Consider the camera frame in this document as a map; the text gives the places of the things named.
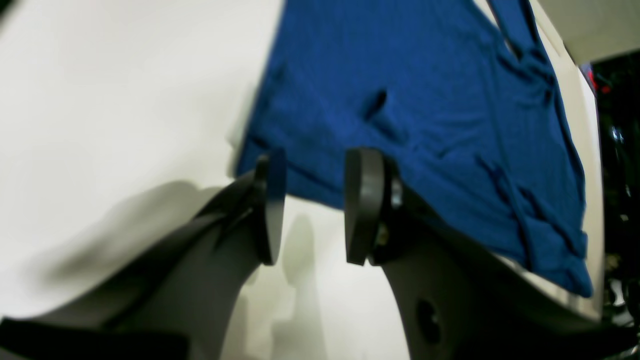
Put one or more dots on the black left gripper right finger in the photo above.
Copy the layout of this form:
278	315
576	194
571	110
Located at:
456	300

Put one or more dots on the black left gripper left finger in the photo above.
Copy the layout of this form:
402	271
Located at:
175	301

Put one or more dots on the blue long-sleeve shirt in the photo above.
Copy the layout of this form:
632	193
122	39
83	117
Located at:
470	110

